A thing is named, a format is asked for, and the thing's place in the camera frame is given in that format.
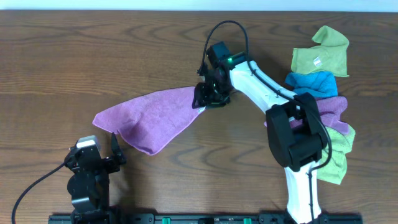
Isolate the purple cloth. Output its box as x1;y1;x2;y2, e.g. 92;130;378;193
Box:
264;95;351;136
93;86;205;156

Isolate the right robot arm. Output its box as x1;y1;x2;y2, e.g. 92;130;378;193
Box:
192;42;328;223

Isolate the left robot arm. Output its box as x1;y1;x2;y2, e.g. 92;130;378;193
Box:
64;133;126;224

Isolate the blue cloth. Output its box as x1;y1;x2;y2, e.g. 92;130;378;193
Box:
285;71;338;98

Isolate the upper green cloth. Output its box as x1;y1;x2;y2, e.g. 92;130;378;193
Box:
291;26;349;77

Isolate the green cloth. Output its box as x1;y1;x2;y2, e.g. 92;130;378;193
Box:
317;126;356;185
291;26;349;77

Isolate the lower green cloth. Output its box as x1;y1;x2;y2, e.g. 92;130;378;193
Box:
317;126;356;185

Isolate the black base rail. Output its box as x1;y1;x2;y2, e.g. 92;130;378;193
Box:
48;212;364;224

